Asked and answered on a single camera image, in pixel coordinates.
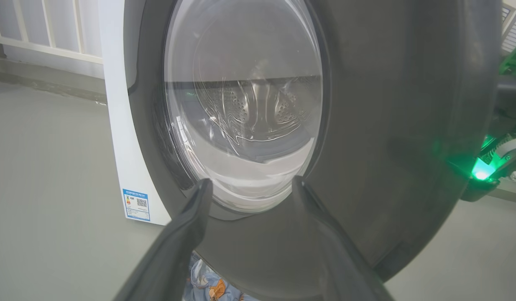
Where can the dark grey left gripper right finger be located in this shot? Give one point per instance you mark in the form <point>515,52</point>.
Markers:
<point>337,267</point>

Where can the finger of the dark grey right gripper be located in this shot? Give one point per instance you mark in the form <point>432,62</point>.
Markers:
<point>479,190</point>

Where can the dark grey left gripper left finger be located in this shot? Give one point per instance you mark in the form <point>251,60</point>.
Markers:
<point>174,255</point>

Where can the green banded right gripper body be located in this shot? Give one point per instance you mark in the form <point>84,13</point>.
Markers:
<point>509,152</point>

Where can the blue cartoon print garment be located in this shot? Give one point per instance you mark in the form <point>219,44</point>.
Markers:
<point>208,284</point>

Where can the dark grey washing machine door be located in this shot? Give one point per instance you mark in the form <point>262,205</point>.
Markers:
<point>387,125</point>

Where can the white front-load washing machine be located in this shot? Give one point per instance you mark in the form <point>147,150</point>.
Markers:
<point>124,167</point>

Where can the blue energy label sticker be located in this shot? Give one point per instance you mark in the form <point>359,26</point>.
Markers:
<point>136,205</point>

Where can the white vent grille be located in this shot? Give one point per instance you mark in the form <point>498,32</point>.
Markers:
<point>515,33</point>

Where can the white railing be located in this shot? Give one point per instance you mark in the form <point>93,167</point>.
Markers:
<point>44,48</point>

